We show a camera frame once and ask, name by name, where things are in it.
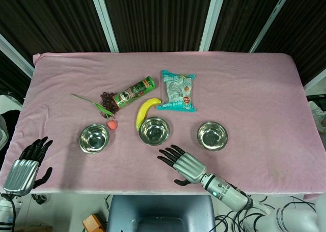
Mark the black and silver right hand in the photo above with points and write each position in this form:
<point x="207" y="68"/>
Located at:
<point x="189" y="167"/>

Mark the black and silver left hand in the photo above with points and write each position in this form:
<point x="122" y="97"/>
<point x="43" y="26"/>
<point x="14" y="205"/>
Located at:
<point x="21" y="174"/>

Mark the steel bowl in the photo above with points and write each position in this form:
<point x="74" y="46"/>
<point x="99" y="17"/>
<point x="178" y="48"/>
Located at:
<point x="154" y="132"/>
<point x="212" y="136"/>
<point x="93" y="140"/>

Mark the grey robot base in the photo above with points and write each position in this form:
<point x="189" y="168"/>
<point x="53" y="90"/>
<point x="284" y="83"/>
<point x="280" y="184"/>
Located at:
<point x="160" y="211"/>

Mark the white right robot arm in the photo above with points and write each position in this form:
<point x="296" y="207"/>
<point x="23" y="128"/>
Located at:
<point x="229" y="191"/>

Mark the black caster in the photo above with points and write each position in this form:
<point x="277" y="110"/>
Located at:
<point x="39" y="198"/>

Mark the yellow banana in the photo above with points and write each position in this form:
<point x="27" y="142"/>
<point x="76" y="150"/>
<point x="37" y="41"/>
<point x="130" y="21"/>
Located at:
<point x="142" y="111"/>

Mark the teal snack bag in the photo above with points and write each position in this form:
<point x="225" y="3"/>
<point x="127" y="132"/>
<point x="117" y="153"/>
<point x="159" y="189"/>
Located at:
<point x="178" y="90"/>

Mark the orange box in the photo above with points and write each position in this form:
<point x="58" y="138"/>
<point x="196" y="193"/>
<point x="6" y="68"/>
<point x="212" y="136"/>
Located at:
<point x="93" y="223"/>

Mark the small red toy fruit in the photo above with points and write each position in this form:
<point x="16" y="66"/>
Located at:
<point x="112" y="125"/>

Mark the pink table cloth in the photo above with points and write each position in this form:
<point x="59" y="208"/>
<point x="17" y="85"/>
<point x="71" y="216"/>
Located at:
<point x="242" y="94"/>

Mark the green chips can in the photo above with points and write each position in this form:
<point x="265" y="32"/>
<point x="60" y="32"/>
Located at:
<point x="133" y="92"/>

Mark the green leafy stem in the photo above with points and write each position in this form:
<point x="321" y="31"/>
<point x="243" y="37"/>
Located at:
<point x="98" y="106"/>

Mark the dark purple grape bunch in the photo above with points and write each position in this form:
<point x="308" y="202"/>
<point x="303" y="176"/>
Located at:
<point x="108" y="101"/>

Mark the white sneaker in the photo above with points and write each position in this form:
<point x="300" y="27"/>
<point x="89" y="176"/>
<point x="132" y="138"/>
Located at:
<point x="317" y="116"/>

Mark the white frame post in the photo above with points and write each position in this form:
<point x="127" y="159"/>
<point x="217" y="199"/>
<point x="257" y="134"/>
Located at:
<point x="15" y="55"/>
<point x="212" y="19"/>
<point x="271" y="21"/>
<point x="105" y="19"/>

